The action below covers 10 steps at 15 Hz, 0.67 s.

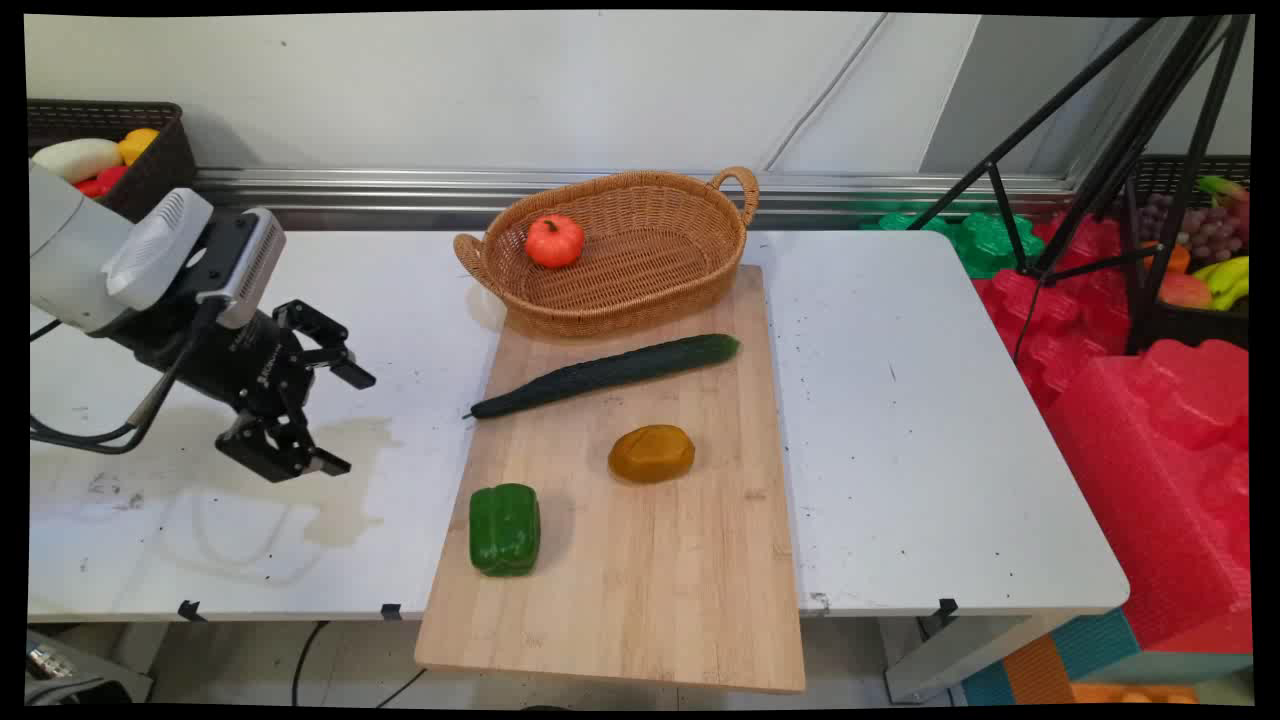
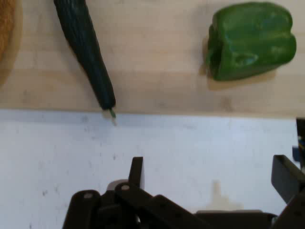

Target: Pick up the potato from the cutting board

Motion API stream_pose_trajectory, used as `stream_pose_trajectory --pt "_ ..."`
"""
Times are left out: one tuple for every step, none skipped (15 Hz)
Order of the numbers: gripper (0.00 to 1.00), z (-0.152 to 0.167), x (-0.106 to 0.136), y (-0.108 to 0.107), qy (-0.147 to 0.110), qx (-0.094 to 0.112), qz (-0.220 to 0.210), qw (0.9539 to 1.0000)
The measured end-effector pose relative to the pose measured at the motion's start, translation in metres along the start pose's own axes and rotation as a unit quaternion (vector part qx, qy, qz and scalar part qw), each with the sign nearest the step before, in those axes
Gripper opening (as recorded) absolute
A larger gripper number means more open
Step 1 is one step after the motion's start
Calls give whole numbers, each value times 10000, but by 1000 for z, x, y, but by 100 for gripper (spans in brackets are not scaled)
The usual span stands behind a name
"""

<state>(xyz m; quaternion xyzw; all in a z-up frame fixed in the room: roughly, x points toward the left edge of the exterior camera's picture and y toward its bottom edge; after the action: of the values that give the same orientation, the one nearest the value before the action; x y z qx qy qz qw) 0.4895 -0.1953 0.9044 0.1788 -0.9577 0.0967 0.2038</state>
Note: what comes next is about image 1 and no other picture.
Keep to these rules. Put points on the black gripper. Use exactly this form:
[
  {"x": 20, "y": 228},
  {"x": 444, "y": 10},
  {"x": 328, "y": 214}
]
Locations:
[{"x": 225, "y": 355}]

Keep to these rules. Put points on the brown yellow toy potato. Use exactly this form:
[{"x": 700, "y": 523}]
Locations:
[{"x": 651, "y": 453}]

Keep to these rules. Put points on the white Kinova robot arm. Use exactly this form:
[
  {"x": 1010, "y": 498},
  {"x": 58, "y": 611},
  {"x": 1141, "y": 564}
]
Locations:
[{"x": 70, "y": 250}]

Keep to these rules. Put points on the green toy bell pepper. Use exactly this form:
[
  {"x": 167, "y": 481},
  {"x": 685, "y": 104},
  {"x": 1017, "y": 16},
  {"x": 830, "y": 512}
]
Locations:
[{"x": 505, "y": 530}]

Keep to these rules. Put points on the dark woven vegetable basket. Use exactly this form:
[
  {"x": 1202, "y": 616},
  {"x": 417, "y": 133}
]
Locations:
[{"x": 160, "y": 165}]

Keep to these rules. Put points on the red toy bell pepper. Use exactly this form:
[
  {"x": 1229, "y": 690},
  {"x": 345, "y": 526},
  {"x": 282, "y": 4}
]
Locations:
[{"x": 105, "y": 182}]

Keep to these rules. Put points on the yellow toy bell pepper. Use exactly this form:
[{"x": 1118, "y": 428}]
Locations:
[{"x": 138, "y": 145}]

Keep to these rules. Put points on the red tomato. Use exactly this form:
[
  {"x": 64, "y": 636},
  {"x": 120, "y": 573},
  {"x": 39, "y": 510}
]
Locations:
[{"x": 554, "y": 241}]

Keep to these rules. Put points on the long dark green cucumber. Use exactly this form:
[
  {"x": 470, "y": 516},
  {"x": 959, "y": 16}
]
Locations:
[{"x": 610, "y": 373}]

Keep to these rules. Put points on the white toy radish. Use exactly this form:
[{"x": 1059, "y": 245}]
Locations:
[{"x": 75, "y": 160}]

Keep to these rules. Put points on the grey metal base equipment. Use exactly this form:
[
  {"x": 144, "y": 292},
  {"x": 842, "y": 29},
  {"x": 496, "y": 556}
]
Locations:
[{"x": 80, "y": 675}]

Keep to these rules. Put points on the wooden cutting board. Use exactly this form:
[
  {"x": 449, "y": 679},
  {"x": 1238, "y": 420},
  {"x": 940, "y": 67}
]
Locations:
[{"x": 640, "y": 560}]

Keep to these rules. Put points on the green foam piece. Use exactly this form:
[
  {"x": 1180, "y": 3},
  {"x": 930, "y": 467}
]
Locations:
[{"x": 985, "y": 245}]

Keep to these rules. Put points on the grey table leg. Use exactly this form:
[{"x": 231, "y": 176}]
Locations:
[{"x": 960, "y": 655}]

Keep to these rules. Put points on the small red foam stack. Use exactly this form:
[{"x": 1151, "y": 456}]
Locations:
[{"x": 1060, "y": 320}]

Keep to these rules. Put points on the teal and orange box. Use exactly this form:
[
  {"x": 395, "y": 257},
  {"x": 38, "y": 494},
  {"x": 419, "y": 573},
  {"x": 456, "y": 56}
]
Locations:
[{"x": 1100, "y": 655}]

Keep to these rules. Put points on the black tripod stand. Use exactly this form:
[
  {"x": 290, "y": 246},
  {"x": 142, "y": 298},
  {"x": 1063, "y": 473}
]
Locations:
[{"x": 1120, "y": 160}]

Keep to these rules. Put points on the large red foam block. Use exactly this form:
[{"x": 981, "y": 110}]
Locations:
[{"x": 1160, "y": 480}]

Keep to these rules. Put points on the pink orange toy peach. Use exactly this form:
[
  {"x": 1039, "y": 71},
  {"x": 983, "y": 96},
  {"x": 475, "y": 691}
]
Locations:
[{"x": 1185, "y": 291}]

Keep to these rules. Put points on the dark woven fruit basket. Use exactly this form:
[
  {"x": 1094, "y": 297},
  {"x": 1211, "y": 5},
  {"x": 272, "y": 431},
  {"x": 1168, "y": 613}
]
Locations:
[{"x": 1190, "y": 325}]

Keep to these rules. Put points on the purple toy grapes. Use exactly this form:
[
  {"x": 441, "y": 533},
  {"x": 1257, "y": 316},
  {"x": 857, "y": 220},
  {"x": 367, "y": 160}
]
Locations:
[{"x": 1210, "y": 232}]

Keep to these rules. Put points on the yellow toy bananas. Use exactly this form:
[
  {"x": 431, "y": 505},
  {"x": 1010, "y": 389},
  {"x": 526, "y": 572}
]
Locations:
[{"x": 1228, "y": 278}]

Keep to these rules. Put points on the silver metal wall rail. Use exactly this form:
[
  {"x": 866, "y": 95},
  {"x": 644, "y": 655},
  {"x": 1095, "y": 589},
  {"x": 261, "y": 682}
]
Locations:
[{"x": 400, "y": 190}]

